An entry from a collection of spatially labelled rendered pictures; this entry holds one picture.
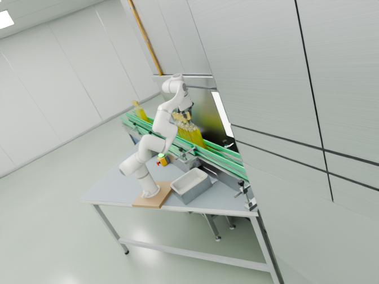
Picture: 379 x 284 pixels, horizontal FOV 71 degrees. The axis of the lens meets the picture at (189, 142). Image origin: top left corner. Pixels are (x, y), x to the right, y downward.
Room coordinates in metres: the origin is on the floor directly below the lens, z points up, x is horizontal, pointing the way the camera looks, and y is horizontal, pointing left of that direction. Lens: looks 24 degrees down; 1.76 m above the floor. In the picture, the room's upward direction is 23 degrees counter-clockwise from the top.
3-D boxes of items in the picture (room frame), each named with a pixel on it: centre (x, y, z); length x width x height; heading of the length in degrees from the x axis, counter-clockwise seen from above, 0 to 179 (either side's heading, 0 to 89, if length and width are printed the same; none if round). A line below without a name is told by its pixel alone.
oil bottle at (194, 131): (1.70, -0.06, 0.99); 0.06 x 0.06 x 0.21; 21
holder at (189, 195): (1.50, 0.08, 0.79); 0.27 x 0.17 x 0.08; 110
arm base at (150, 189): (1.63, 0.39, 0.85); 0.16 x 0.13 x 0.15; 136
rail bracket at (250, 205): (1.03, -0.17, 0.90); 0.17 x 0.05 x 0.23; 110
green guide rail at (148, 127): (2.51, 0.30, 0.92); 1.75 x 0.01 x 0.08; 20
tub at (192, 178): (1.49, 0.10, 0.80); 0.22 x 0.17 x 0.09; 110
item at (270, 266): (1.63, 0.39, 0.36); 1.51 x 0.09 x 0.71; 52
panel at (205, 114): (1.59, -0.24, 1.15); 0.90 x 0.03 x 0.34; 20
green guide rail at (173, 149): (2.48, 0.37, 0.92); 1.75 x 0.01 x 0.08; 20
